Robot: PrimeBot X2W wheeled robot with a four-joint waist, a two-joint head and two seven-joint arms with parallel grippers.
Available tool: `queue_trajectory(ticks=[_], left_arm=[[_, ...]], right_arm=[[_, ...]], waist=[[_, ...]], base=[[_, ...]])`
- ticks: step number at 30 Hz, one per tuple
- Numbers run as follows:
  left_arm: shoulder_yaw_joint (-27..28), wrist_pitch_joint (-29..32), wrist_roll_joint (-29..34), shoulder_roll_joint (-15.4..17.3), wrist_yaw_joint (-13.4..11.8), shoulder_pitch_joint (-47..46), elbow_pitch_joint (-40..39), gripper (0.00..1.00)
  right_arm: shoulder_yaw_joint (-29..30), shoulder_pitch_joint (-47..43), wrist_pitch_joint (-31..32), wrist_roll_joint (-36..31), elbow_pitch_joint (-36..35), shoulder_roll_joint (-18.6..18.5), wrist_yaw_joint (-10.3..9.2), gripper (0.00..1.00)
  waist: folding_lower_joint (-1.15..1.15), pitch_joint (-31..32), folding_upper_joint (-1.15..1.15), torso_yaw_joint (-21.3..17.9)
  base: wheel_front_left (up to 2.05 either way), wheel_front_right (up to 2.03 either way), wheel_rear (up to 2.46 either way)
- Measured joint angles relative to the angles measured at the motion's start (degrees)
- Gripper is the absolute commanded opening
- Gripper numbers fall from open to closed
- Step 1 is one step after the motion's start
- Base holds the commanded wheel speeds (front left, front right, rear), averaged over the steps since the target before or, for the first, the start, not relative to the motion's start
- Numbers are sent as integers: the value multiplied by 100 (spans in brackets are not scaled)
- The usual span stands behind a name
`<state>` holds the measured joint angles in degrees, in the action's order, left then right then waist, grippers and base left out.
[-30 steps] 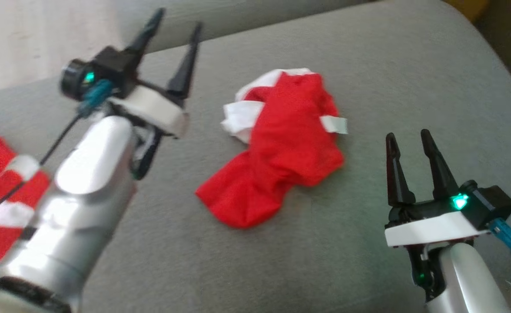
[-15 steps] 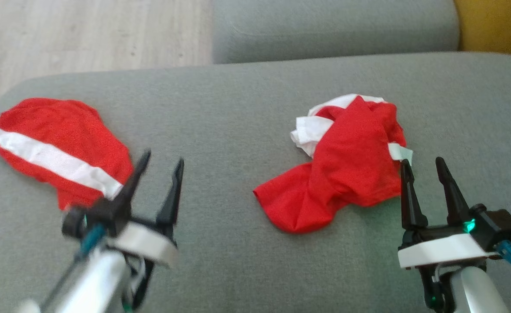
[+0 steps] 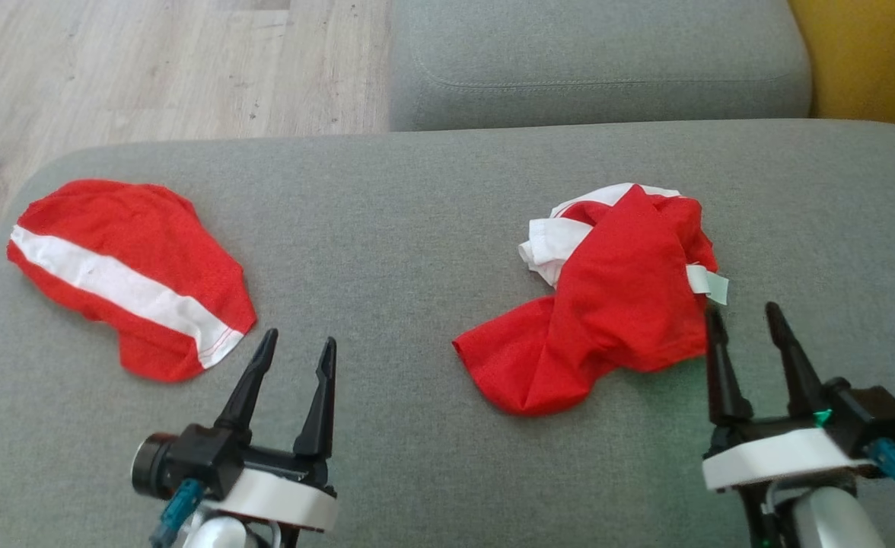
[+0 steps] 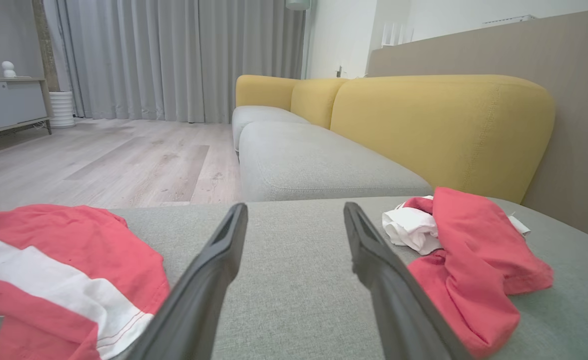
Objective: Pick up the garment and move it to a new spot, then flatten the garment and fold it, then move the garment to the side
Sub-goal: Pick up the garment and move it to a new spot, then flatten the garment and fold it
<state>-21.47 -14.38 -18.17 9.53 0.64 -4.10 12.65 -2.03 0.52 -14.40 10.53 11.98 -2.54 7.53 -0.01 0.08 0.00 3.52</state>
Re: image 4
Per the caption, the red garment with white stripe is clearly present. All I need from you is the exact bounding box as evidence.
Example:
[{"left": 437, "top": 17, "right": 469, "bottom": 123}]
[{"left": 0, "top": 204, "right": 171, "bottom": 360}]

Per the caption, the grey low sideboard cabinet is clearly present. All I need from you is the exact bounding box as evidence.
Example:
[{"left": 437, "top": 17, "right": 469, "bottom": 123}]
[{"left": 0, "top": 76, "right": 53, "bottom": 138}]

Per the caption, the grey and yellow sofa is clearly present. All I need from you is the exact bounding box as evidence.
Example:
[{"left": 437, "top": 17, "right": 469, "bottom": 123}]
[{"left": 0, "top": 196, "right": 588, "bottom": 360}]

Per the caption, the wide yellow sofa back cushion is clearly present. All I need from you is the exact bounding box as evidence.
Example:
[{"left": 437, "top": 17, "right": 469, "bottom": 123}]
[{"left": 330, "top": 75, "right": 556, "bottom": 203}]

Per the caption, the narrow yellow sofa back cushion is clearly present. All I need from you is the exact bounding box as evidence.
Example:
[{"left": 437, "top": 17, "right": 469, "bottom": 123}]
[{"left": 290, "top": 78, "right": 349, "bottom": 130}]

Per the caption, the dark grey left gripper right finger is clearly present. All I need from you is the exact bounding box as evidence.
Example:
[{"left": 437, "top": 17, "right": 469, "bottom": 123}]
[{"left": 344, "top": 202, "right": 475, "bottom": 360}]

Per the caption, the white slatted rack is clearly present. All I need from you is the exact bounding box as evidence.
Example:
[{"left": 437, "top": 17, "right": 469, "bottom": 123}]
[{"left": 381, "top": 22, "right": 415, "bottom": 47}]

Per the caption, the long grey sofa seat cushion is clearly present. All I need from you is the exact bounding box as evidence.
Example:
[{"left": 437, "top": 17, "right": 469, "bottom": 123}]
[{"left": 238, "top": 121, "right": 434, "bottom": 202}]

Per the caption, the red jersey with black letters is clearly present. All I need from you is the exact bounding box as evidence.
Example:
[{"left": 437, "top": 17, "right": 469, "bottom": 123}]
[{"left": 382, "top": 187, "right": 555, "bottom": 359}]

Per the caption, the white ribbed cylinder bin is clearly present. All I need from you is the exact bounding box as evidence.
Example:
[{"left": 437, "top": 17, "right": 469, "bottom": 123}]
[{"left": 49, "top": 91, "right": 76, "bottom": 128}]

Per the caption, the yellow sofa end back cushion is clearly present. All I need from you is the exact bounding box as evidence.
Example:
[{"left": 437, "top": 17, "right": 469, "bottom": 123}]
[{"left": 235, "top": 75, "right": 300, "bottom": 112}]

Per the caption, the short grey sofa seat cushion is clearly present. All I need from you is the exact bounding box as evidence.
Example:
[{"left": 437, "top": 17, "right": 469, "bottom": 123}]
[{"left": 232, "top": 105, "right": 310, "bottom": 151}]

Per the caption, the grey pleated curtain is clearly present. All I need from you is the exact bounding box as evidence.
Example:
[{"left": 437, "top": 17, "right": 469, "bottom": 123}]
[{"left": 44, "top": 0, "right": 307, "bottom": 124}]

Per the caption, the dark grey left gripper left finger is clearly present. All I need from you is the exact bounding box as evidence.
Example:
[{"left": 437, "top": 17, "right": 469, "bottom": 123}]
[{"left": 124, "top": 203, "right": 249, "bottom": 360}]

